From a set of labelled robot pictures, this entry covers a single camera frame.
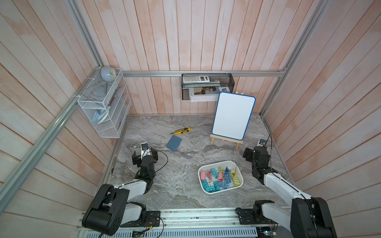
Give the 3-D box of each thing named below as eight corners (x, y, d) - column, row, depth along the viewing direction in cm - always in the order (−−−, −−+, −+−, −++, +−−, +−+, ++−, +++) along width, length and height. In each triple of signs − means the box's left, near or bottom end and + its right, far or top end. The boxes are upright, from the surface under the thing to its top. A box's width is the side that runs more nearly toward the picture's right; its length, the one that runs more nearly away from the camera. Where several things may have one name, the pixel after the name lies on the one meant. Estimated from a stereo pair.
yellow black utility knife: (170, 135, 110) (170, 133, 108) (170, 132, 112) (170, 130, 110) (191, 131, 112) (191, 129, 110) (190, 129, 114) (190, 127, 112)
